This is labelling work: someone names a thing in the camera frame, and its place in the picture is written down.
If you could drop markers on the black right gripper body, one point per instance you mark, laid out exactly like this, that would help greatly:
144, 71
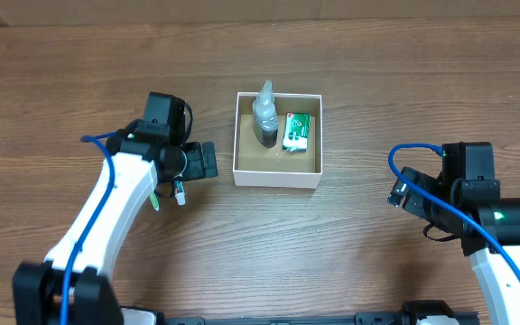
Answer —
426, 208

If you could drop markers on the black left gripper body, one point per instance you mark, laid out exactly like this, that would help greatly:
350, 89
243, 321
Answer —
194, 159

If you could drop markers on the teal toothpaste tube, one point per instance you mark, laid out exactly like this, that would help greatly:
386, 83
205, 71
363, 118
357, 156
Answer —
179, 192

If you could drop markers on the green toothbrush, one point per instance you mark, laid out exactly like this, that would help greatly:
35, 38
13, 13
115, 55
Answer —
154, 201

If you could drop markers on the clear plastic bottle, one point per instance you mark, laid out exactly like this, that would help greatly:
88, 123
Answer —
265, 118

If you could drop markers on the green soap packet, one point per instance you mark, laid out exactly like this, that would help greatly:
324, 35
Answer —
296, 132

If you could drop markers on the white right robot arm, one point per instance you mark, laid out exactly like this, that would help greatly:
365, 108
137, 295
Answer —
464, 202

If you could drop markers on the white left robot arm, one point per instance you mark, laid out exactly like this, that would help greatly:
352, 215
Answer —
73, 283

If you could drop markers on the white cardboard box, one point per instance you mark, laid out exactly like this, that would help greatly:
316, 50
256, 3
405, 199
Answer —
257, 166

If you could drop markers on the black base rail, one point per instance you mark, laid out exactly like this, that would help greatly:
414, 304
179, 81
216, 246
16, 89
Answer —
413, 312

